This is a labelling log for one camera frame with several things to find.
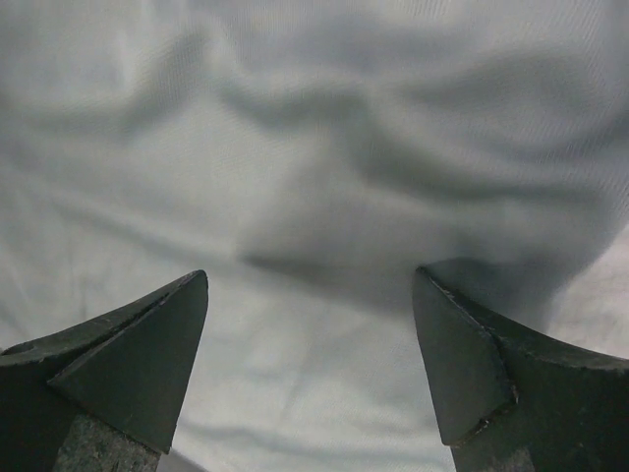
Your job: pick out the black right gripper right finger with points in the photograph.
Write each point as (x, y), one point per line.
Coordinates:
(508, 398)

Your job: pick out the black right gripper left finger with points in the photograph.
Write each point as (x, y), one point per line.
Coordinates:
(105, 394)

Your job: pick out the grey t-shirt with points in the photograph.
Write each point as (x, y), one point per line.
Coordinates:
(309, 156)

